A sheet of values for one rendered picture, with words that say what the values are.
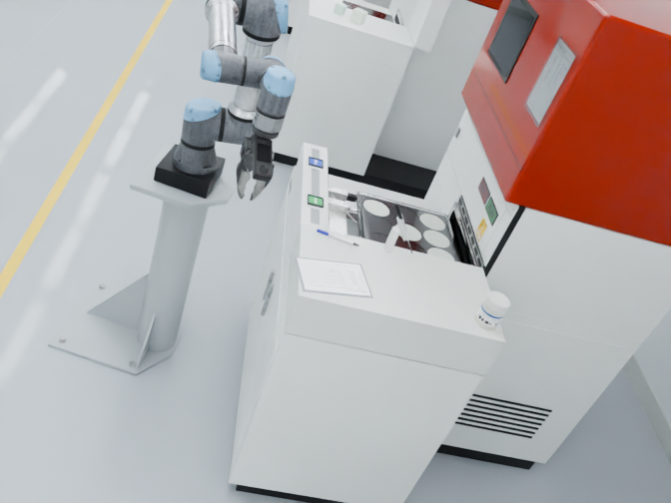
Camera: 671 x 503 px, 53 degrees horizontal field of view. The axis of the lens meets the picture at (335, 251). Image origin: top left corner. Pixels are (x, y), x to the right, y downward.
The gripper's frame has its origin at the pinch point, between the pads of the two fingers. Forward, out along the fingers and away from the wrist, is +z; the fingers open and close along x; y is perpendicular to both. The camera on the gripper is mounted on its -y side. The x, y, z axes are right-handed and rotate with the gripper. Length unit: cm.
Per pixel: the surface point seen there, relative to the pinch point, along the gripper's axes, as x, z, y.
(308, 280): -20.7, 17.4, -10.6
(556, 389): -137, 61, -4
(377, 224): -57, 23, 33
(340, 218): -44, 25, 36
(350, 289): -33.2, 17.2, -12.6
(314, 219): -29.0, 17.8, 21.9
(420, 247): -70, 23, 22
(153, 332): 7, 102, 51
